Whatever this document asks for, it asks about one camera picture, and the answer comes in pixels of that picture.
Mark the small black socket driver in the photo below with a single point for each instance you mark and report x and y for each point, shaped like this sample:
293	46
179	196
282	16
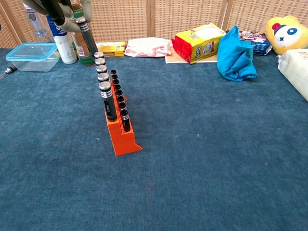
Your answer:
116	82
117	87
120	99
114	77
125	122
122	106
112	72
119	93

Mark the long white tissue pack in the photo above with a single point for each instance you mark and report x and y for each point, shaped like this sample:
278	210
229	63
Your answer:
296	69

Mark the orange tool rack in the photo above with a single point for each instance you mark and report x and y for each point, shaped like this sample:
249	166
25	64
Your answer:
123	144

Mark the black screwdriver with gold shaft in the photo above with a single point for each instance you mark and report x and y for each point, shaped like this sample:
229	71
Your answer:
87	38

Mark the clear water bottle white cap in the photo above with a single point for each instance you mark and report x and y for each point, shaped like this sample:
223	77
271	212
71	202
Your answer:
38	29

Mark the white bottle blue cap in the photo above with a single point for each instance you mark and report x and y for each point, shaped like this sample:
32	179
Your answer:
66	48

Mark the small yellow carton box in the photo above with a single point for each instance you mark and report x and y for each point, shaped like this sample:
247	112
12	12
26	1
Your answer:
113	50

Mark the purple snack packet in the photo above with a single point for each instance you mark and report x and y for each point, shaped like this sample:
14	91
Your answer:
257	44

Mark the green label tea bottle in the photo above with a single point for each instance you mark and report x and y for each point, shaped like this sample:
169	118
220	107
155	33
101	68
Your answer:
81	54

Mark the wicker folding screen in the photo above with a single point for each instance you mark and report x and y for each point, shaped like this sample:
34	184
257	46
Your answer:
120	19

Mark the yellow plush toy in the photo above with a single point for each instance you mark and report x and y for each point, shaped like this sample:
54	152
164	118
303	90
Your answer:
286	33

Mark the black silver-capped bit driver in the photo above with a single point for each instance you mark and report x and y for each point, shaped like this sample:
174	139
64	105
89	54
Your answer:
100	61
98	55
101	69
108	101
103	77

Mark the blue carpet table cover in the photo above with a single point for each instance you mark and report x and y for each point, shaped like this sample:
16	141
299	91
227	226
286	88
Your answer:
192	168

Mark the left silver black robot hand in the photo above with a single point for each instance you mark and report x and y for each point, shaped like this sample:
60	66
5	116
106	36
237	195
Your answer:
56	10

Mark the yellow red snack bag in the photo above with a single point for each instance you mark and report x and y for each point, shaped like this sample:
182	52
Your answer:
199	45

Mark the thin metal awl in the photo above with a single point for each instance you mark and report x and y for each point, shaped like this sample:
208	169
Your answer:
9	69

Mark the pink white wipes pack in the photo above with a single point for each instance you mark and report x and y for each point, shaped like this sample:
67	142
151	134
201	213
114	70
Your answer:
146	48

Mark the clear container blue rim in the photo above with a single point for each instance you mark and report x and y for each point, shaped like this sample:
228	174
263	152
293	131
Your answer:
31	57

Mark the crumpled blue cloth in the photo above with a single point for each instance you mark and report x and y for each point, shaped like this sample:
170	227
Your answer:
234	57

